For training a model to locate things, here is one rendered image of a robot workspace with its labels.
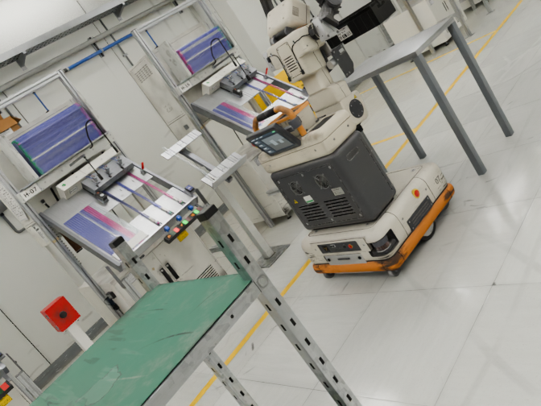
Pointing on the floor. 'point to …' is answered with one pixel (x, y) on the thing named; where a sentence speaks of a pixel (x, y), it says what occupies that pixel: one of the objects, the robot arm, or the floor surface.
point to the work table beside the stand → (390, 57)
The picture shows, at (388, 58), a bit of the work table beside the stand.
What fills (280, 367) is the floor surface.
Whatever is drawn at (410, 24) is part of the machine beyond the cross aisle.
